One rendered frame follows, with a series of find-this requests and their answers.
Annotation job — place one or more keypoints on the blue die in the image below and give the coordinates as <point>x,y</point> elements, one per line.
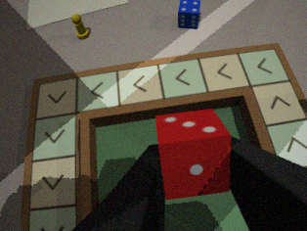
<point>188,13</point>

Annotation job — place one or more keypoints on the red die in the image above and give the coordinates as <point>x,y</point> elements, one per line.
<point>194,153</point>

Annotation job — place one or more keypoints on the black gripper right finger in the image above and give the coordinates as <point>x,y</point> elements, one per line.
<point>270,191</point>

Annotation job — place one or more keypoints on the yellow pawn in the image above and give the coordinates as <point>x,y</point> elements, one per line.
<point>82,32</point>

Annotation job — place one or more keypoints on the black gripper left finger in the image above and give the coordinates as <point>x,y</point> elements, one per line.
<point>135,204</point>

